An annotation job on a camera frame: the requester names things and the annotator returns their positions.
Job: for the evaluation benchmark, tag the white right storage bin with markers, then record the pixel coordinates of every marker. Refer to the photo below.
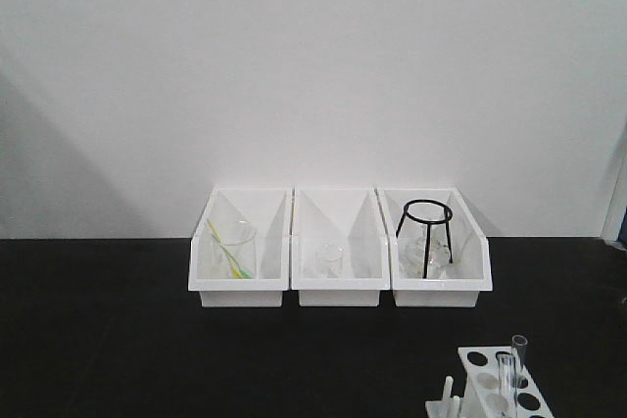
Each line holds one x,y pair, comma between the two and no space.
470,273

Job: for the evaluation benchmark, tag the small glass beaker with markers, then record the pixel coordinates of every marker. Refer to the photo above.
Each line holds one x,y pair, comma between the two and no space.
329,259

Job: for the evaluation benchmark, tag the black metal tripod stand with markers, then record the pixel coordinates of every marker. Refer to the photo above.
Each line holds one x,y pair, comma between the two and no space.
426,217

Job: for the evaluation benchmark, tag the white storage bin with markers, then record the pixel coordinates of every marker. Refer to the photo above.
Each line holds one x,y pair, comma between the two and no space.
240,248
351,219
470,273

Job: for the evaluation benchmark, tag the white left storage bin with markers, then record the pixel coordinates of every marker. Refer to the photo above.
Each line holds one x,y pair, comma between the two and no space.
240,248

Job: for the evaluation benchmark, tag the yellow green stirring stick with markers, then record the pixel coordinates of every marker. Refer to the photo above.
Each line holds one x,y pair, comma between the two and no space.
227,249

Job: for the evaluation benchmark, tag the glass test tube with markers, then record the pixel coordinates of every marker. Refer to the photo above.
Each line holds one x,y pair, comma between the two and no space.
518,348
507,384

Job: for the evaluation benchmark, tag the clear glass flask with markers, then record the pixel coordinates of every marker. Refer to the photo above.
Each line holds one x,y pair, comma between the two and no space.
424,259

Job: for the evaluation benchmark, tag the large glass beaker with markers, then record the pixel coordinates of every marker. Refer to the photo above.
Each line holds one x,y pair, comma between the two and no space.
235,251

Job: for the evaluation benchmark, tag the white middle storage bin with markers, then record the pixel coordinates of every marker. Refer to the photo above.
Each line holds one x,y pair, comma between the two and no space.
351,219

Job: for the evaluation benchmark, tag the white test tube rack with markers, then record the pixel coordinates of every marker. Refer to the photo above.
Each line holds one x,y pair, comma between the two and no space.
484,396

